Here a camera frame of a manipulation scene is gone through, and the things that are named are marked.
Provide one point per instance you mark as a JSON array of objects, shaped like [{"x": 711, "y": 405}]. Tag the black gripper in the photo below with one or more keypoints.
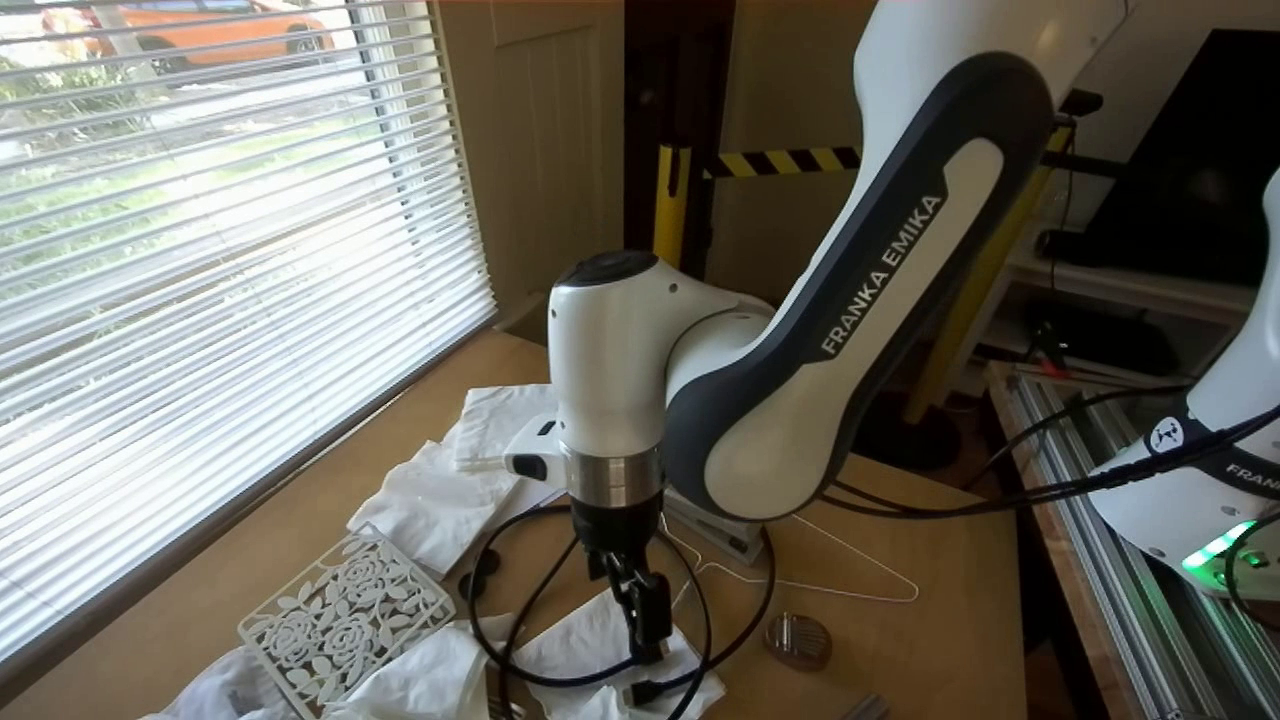
[{"x": 621, "y": 539}]

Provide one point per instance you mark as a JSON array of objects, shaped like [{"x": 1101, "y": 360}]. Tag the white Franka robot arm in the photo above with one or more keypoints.
[{"x": 866, "y": 335}]

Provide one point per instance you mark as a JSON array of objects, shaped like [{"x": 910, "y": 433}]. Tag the small round metal object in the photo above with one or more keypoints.
[{"x": 797, "y": 640}]

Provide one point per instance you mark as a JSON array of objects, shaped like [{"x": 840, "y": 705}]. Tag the smooth folded white cloth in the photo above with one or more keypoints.
[{"x": 501, "y": 419}]

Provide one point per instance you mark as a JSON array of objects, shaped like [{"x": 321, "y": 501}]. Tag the light wooden desk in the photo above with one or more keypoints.
[{"x": 920, "y": 664}]

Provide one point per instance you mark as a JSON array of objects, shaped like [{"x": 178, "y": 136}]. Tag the white lattice trivet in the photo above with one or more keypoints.
[{"x": 344, "y": 622}]

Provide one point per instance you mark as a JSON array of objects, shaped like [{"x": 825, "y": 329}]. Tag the yellow black barrier tape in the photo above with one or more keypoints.
[{"x": 772, "y": 163}]

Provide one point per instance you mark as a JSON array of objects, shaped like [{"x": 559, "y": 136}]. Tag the white window blinds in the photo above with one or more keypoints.
[{"x": 226, "y": 335}]

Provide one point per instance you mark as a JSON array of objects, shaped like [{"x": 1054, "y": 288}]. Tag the flat black device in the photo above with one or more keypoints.
[{"x": 1104, "y": 336}]

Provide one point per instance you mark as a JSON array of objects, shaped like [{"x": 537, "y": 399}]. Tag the black monitor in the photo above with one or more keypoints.
[{"x": 1187, "y": 163}]

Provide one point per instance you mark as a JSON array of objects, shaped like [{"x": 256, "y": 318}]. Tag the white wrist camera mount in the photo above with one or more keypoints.
[{"x": 542, "y": 445}]

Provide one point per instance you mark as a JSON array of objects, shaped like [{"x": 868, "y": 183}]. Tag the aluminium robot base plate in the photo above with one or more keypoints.
[{"x": 1134, "y": 624}]

